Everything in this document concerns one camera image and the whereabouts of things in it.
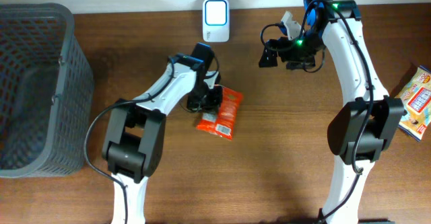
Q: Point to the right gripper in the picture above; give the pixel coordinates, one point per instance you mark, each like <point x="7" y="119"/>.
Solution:
<point x="281" y="54"/>

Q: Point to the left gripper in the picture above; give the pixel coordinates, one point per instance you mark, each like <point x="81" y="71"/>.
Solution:
<point x="205" y="99"/>

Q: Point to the red candy bag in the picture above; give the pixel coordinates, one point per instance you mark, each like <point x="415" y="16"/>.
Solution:
<point x="222" y="122"/>

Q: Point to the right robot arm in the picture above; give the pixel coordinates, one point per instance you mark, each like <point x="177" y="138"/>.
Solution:
<point x="366" y="124"/>

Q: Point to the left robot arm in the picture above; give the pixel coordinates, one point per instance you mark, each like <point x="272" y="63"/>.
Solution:
<point x="134" y="137"/>

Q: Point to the white barcode scanner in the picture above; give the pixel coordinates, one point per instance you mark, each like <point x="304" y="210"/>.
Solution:
<point x="216" y="20"/>

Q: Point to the grey plastic mesh basket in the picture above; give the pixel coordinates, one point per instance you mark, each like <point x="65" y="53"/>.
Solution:
<point x="47" y="86"/>

